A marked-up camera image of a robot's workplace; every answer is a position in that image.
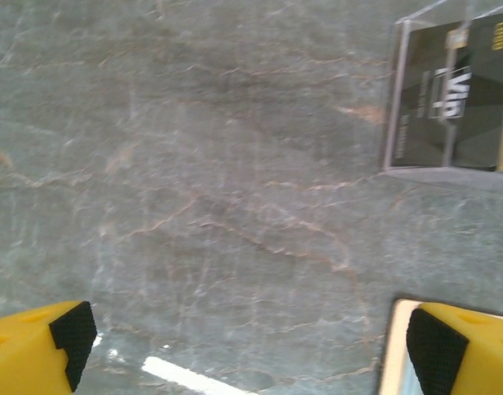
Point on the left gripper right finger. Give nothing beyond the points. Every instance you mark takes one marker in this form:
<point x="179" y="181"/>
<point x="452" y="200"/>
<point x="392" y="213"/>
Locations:
<point x="481" y="358"/>

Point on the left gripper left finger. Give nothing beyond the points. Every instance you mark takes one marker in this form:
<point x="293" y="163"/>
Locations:
<point x="24" y="349"/>

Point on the clear acrylic card stand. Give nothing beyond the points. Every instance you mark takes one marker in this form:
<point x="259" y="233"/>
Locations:
<point x="440" y="177"/>

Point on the black VIP card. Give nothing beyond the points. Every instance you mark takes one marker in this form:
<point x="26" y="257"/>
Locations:
<point x="424" y="123"/>

